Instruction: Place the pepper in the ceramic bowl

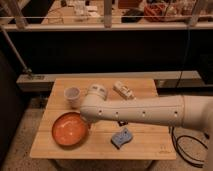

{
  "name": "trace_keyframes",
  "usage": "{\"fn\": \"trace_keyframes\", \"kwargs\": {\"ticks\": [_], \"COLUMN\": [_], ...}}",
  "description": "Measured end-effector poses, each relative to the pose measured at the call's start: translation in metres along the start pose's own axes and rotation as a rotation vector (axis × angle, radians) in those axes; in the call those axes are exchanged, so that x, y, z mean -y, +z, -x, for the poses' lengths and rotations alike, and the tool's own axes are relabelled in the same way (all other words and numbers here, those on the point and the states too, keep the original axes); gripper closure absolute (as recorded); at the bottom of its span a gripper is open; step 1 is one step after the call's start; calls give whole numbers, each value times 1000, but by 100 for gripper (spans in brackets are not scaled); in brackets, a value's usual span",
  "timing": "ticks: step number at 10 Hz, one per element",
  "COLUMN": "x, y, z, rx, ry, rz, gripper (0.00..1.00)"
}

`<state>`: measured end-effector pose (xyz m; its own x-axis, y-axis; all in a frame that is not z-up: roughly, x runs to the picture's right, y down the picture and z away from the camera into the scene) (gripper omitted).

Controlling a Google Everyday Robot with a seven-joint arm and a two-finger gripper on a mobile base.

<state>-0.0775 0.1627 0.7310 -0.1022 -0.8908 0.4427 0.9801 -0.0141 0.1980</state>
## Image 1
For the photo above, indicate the wooden table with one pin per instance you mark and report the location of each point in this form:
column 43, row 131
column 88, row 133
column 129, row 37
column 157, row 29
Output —
column 149, row 142

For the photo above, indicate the grey metal rail beam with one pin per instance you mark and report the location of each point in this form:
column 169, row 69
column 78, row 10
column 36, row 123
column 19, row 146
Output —
column 133, row 80

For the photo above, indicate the white plastic cup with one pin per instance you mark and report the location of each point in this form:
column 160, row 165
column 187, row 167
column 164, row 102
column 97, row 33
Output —
column 72, row 95

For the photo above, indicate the white rectangular box object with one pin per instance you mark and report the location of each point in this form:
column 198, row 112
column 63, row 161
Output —
column 123, row 90

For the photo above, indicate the orange ceramic bowl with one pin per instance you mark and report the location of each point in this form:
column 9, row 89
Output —
column 69, row 129

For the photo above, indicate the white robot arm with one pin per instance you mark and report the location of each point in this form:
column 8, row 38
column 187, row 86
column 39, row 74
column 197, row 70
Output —
column 191, row 112

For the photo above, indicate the blue sponge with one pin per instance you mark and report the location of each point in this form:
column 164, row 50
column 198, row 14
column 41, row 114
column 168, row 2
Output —
column 121, row 138

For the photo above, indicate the metal diagonal pole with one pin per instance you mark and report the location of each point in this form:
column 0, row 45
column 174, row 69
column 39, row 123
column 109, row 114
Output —
column 26, row 69

